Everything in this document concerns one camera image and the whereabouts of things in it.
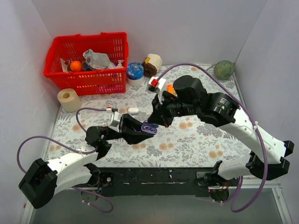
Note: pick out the red plastic shopping basket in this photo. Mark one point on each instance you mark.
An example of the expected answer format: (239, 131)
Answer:
(66, 66)

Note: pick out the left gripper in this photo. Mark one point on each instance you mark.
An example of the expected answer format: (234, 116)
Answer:
(124, 127)

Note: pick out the blue white cup container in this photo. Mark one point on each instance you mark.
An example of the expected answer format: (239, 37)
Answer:
(135, 74)

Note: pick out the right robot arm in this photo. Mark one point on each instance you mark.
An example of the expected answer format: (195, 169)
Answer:
(221, 111)

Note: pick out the purple earbud charging case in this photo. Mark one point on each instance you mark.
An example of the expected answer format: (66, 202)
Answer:
(151, 126)

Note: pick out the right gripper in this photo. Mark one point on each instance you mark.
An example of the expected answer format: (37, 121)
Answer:
(162, 108)

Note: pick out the grey crumpled bag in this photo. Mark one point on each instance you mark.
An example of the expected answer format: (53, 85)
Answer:
(96, 61)

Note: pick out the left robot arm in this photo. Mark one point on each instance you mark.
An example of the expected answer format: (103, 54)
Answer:
(44, 179)

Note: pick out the green melon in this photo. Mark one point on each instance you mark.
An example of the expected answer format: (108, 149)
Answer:
(223, 70)

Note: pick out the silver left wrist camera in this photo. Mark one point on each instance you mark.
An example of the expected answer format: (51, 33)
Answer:
(115, 121)

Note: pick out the white pump bottle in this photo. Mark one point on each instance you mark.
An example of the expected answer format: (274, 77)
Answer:
(120, 64)

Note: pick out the orange pink sponge box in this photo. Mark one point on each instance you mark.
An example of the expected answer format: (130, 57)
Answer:
(170, 89)

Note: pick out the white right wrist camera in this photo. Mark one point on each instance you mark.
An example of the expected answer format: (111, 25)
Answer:
(158, 87)

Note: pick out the orange fruit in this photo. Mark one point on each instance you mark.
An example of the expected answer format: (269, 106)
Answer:
(76, 66)

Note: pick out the beige paper roll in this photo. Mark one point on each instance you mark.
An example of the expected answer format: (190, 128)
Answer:
(69, 100)

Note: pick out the brown white plush toy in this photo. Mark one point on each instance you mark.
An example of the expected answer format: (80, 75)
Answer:
(151, 65)

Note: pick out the floral table mat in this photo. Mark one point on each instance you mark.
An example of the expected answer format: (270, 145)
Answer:
(188, 142)

